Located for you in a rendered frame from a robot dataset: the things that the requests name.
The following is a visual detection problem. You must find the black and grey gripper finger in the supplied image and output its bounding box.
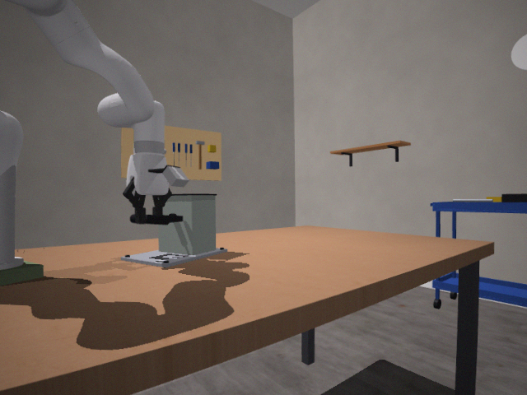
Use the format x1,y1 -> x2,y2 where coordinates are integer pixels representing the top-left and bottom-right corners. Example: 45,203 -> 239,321
123,176 -> 146,224
152,189 -> 172,215

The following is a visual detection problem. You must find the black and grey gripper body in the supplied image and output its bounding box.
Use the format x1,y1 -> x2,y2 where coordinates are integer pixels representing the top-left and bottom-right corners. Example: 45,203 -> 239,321
126,152 -> 169,195

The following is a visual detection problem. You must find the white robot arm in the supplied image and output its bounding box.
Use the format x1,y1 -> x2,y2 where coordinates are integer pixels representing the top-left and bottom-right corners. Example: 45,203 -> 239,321
0,0 -> 189,270

